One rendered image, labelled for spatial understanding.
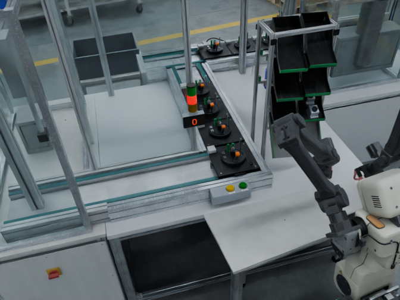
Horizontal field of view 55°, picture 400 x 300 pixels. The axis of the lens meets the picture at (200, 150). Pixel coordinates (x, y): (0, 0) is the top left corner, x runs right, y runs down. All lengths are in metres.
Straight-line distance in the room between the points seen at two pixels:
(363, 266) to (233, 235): 0.60
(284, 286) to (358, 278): 0.99
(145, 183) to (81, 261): 0.53
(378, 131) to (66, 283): 2.53
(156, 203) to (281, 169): 0.77
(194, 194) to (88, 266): 0.70
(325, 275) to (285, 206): 0.95
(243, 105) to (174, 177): 0.90
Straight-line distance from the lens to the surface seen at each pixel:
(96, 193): 2.15
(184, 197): 2.01
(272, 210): 2.06
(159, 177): 2.16
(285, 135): 1.41
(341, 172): 2.34
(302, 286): 2.84
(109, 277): 2.34
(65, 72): 1.89
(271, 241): 1.93
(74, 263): 2.21
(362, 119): 3.18
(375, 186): 1.56
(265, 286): 2.80
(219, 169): 2.10
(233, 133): 2.34
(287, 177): 2.24
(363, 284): 1.93
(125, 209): 2.01
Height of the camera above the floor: 2.41
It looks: 40 degrees down
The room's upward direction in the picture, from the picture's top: 3 degrees counter-clockwise
